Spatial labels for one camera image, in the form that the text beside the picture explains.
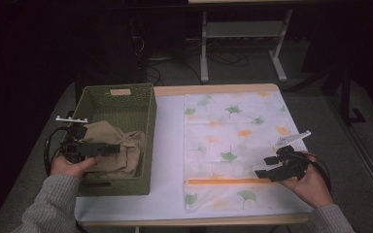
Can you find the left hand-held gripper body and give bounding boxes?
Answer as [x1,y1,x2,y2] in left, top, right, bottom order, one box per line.
[55,116,92,163]

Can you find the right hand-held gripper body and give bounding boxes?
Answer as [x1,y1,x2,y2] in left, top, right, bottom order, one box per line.
[273,130,313,183]

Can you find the beige garment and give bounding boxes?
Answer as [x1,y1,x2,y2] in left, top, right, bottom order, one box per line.
[82,119,147,180]

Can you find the green woven basket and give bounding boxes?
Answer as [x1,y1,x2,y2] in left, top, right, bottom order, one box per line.
[59,83,158,198]

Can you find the leaf print mesh laundry bag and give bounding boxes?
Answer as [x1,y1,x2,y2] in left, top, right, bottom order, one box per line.
[183,91,309,213]

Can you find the person's left hand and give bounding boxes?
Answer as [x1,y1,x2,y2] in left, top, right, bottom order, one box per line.
[50,154,102,180]

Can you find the person's right hand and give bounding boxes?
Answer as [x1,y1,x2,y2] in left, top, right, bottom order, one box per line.
[277,152,335,209]

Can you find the white table mat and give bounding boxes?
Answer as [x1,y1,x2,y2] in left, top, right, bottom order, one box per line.
[74,93,316,224]

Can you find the black metal stand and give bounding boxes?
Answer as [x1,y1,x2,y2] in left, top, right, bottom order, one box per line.
[331,62,367,126]

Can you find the left hand-held gripper cable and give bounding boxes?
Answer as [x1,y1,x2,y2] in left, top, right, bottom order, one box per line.
[43,125,76,178]

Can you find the black floor cables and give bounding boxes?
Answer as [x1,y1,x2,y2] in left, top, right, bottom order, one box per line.
[145,38,251,85]

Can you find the white metal table frame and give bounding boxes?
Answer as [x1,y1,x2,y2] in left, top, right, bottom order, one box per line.
[187,0,326,83]

